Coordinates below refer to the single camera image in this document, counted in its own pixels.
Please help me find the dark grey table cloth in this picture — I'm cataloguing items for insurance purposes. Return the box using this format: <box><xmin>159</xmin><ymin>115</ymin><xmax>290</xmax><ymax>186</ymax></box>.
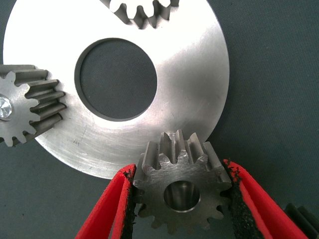
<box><xmin>0</xmin><ymin>0</ymin><xmax>319</xmax><ymax>239</ymax></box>

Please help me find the small steel spur gear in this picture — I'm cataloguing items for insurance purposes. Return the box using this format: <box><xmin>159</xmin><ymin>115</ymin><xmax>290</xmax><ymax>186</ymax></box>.
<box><xmin>0</xmin><ymin>64</ymin><xmax>67</xmax><ymax>147</ymax></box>
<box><xmin>99</xmin><ymin>0</ymin><xmax>180</xmax><ymax>30</ymax></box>

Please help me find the small dark spur gear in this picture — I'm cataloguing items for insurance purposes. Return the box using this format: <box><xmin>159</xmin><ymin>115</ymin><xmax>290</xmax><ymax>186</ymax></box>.
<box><xmin>133</xmin><ymin>129</ymin><xmax>233</xmax><ymax>235</ymax></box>

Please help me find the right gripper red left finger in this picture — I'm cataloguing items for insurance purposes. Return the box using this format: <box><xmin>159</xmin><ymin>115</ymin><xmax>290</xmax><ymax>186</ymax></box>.
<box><xmin>74</xmin><ymin>163</ymin><xmax>138</xmax><ymax>239</ymax></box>

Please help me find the round metal plate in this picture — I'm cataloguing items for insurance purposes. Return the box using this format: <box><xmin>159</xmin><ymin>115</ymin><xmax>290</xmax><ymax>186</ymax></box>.
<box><xmin>2</xmin><ymin>0</ymin><xmax>230</xmax><ymax>180</ymax></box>

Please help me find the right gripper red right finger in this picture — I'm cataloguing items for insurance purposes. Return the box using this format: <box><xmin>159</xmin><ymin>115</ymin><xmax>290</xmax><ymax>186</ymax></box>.
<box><xmin>222</xmin><ymin>158</ymin><xmax>310</xmax><ymax>239</ymax></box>

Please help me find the large steel bevel gear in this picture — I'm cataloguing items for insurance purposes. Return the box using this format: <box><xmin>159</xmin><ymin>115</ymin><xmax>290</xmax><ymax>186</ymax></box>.
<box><xmin>284</xmin><ymin>202</ymin><xmax>319</xmax><ymax>236</ymax></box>

